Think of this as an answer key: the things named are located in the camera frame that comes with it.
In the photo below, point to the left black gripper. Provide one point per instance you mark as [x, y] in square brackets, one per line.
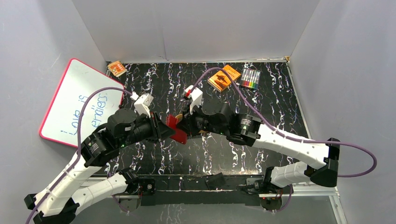
[156, 127]

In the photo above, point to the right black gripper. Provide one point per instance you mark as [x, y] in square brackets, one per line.
[186, 124]

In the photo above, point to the red card holder wallet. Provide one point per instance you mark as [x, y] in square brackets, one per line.
[180, 136]

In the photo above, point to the orange oval tray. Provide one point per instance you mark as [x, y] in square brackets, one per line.
[179, 117]

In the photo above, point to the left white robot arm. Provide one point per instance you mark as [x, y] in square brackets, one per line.
[64, 198]

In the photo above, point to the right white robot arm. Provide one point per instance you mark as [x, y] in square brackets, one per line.
[317, 162]

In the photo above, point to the small orange card box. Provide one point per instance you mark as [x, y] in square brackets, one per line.
[117, 68]

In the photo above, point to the orange book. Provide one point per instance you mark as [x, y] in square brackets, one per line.
[220, 81]

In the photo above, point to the pack of coloured markers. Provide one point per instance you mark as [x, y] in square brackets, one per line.
[250, 78]

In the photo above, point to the pink framed whiteboard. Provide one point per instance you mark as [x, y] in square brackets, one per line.
[79, 81]

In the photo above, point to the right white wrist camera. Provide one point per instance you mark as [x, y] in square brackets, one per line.
[194, 95]

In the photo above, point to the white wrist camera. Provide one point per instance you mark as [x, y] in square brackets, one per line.
[142, 103]
[194, 95]

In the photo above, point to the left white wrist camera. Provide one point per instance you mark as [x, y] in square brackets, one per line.
[142, 103]

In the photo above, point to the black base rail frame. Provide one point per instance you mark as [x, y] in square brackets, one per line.
[249, 190]

